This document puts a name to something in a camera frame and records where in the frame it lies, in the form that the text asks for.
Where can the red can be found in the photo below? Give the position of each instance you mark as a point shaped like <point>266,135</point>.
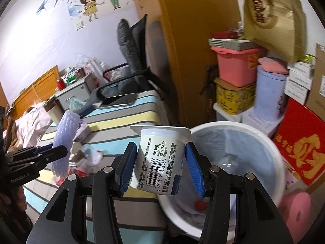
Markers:
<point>61,84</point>

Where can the pink bed quilt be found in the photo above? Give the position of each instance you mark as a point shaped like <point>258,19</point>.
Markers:
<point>33,124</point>

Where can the pale green plastic bag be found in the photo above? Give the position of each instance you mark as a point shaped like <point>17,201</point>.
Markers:
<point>76,104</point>

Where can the green and white box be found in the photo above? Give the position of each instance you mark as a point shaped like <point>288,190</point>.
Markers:
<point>71,79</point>

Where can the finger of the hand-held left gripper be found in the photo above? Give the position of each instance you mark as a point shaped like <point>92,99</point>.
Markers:
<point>43,149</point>
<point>55,152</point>

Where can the red wrapper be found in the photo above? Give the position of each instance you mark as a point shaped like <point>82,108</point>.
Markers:
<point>80,171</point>

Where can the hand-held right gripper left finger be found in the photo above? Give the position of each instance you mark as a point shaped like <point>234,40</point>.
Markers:
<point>127,169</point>

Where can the white cardboard box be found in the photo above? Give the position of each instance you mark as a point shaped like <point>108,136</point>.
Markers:
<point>256,124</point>

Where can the dark red box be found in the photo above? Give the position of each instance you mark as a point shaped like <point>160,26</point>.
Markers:
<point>226,34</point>

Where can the pink stool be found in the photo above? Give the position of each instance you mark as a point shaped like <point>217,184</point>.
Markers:
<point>295,208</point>

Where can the wooden headboard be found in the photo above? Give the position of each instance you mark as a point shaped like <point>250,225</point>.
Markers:
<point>38,86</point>

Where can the white plastic bag red print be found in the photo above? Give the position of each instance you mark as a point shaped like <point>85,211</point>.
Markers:
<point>95,76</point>

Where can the lavender bucket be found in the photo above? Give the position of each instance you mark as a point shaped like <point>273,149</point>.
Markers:
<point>269,94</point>

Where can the gold paper bag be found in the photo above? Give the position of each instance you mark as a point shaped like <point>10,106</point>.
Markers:
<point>274,17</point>

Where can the grey padded chair cushion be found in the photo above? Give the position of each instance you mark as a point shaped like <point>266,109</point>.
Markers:
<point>125,43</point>

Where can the clear plastic wrapper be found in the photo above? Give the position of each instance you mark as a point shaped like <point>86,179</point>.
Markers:
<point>92,155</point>

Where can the pink bucket lid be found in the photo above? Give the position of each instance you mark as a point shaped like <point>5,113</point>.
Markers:
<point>273,64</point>

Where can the stack of white boxes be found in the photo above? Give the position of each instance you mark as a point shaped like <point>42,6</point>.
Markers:
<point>298,81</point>

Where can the clear plastic bag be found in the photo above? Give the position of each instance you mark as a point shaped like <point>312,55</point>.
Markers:
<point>82,59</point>

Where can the dark blue case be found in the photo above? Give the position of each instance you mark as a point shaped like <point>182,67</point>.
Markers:
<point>87,108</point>

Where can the white yogurt cup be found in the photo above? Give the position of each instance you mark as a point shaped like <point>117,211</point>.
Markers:
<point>157,157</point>

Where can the yellow wooden wardrobe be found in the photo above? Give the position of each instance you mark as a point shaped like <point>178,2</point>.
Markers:
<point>193,56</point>

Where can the white wall switch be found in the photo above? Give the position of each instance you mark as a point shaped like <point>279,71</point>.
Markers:
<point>80,25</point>

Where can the clear plastic storage box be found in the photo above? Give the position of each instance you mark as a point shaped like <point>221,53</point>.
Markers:
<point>226,114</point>

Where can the black tripod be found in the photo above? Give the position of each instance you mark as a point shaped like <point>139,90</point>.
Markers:
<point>209,99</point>

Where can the brown blanket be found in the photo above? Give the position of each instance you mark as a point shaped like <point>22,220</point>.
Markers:
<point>11,134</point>

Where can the cartoon wall sticker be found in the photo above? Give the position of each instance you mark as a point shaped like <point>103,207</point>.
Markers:
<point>90,2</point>

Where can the brown and beige thermos cup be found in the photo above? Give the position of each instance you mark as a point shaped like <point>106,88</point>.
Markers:
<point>54,113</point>

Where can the patterned small box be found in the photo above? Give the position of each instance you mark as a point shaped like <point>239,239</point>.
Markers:
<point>80,73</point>

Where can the clear plastic bottle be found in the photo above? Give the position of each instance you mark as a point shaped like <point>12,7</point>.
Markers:
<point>228,160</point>

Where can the white round waste bin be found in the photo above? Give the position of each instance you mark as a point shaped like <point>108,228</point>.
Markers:
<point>175,211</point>

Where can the black office chair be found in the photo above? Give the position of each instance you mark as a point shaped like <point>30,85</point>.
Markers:
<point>141,28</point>

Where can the green striped flat box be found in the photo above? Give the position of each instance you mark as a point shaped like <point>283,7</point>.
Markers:
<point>228,44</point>

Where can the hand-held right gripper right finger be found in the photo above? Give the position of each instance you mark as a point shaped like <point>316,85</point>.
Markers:
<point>194,169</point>

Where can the pink plastic storage bin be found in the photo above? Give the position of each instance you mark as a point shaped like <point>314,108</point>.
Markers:
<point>236,66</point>

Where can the white foam fruit net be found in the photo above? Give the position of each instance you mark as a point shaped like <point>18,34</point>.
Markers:
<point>66,127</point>

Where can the black smartphone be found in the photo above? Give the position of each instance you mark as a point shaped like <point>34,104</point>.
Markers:
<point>118,101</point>

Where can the grey bedside cabinet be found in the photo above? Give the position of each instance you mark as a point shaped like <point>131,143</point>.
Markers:
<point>76,91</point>

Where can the striped tablecloth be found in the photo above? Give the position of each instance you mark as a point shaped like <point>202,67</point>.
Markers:
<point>127,117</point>

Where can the brown cardboard box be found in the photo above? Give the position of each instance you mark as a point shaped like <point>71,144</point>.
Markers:
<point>317,94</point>

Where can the yellow floral box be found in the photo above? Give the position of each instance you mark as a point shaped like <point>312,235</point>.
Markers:
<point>236,99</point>

